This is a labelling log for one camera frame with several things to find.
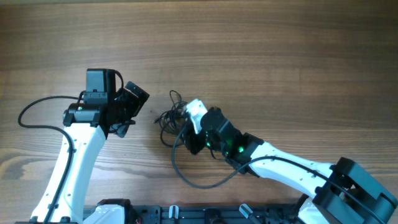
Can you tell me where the left camera black cable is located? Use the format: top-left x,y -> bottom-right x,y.
17,95 -> 81,224

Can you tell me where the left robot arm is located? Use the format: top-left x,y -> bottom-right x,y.
29,68 -> 149,223

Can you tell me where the black usb cable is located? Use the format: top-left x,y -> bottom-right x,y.
154,90 -> 190,148

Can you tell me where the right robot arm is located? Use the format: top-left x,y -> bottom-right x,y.
181,101 -> 397,223

